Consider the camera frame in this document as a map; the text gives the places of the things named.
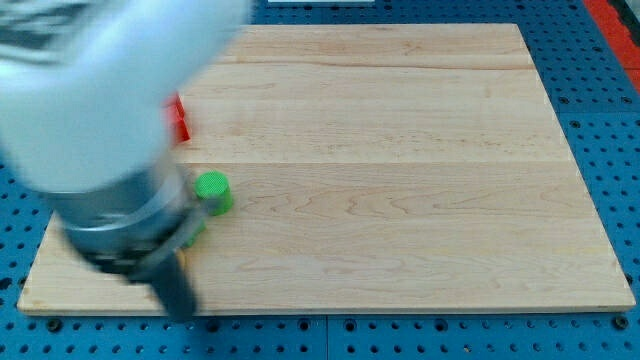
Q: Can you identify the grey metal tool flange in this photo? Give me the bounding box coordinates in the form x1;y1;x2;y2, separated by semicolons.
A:
44;154;205;283

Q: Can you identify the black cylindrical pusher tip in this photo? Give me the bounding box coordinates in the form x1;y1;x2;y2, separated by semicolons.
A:
147;253;197;320

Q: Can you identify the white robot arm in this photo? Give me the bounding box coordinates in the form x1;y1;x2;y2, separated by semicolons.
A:
1;0;253;322

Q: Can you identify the green cylinder block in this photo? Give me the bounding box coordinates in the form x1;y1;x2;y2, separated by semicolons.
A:
194;171;234;216

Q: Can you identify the red block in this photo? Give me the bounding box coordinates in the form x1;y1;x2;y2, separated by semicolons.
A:
165;93;191;144

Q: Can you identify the wooden board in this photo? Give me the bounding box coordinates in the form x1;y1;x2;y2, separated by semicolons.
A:
16;23;637;317

